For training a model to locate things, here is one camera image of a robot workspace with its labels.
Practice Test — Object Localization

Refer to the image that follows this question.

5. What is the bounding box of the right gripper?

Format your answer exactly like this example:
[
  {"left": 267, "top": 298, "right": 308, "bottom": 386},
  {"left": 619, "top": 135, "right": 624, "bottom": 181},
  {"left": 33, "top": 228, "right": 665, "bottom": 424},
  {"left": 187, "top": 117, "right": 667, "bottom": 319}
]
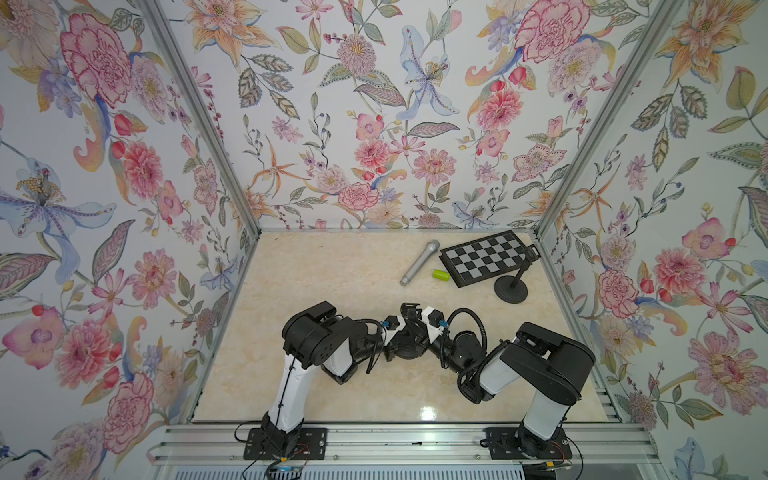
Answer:
[{"left": 405, "top": 312, "right": 467, "bottom": 379}]

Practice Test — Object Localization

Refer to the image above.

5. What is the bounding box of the black round stand base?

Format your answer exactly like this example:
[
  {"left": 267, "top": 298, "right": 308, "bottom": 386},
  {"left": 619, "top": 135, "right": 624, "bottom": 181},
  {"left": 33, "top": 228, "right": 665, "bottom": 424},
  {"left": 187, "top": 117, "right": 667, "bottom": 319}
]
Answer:
[{"left": 494, "top": 276, "right": 528, "bottom": 304}]

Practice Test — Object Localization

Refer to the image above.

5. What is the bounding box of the black stand pole with clip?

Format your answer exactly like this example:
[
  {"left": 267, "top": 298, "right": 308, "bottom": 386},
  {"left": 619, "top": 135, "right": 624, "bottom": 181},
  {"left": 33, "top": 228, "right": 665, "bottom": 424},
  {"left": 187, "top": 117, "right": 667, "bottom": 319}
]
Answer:
[{"left": 511, "top": 244, "right": 541, "bottom": 288}]

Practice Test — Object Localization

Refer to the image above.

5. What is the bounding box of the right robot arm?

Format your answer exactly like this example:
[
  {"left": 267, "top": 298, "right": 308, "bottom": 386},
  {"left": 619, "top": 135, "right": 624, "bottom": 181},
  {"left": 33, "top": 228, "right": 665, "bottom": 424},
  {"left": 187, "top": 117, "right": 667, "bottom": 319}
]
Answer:
[{"left": 416, "top": 307, "right": 596, "bottom": 460}]

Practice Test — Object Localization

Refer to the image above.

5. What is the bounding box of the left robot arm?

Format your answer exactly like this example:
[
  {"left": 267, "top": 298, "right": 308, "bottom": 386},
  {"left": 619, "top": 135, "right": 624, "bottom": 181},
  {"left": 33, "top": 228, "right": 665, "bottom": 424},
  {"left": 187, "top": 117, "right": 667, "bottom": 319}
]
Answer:
[{"left": 260, "top": 301, "right": 406, "bottom": 456}]

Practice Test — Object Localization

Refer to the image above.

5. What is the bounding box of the silver microphone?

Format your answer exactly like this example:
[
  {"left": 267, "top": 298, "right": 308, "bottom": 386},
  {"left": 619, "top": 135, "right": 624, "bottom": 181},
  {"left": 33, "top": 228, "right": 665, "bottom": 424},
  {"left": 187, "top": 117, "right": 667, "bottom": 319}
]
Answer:
[{"left": 399, "top": 239, "right": 440, "bottom": 287}]

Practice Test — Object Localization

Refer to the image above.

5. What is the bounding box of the green cylinder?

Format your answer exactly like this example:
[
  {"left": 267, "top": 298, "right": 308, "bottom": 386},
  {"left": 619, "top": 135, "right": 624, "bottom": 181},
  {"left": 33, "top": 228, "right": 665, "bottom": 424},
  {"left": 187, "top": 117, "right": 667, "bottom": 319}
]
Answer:
[{"left": 432, "top": 270, "right": 451, "bottom": 281}]

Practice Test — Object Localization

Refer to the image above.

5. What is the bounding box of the black checkered chess box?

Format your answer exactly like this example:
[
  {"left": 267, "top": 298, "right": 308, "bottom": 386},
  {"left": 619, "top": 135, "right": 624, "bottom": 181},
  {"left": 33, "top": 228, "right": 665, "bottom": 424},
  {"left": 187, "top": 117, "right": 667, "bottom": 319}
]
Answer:
[{"left": 439, "top": 230, "right": 540, "bottom": 288}]

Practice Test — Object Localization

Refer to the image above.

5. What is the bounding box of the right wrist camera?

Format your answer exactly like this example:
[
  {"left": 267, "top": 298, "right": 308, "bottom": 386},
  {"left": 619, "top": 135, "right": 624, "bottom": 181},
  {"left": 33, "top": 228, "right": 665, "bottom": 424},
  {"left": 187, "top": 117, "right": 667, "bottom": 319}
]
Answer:
[{"left": 421, "top": 306, "right": 448, "bottom": 344}]

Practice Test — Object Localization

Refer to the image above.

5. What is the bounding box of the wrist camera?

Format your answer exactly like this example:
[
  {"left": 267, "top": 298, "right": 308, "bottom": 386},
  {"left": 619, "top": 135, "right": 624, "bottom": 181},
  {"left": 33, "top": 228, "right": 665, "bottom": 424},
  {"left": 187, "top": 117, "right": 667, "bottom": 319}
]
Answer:
[
  {"left": 421, "top": 306, "right": 448, "bottom": 344},
  {"left": 382, "top": 315, "right": 405, "bottom": 346}
]

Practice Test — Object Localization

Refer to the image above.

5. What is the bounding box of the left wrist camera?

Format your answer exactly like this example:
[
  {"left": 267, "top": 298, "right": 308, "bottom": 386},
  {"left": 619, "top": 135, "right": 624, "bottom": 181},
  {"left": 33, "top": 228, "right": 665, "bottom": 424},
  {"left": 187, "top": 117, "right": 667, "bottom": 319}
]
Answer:
[{"left": 382, "top": 315, "right": 405, "bottom": 346}]

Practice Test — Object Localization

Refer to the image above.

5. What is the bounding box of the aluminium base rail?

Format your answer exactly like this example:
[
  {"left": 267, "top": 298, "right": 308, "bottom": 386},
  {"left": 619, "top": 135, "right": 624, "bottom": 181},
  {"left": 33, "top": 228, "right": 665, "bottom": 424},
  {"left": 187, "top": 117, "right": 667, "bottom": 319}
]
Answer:
[{"left": 148, "top": 423, "right": 667, "bottom": 479}]

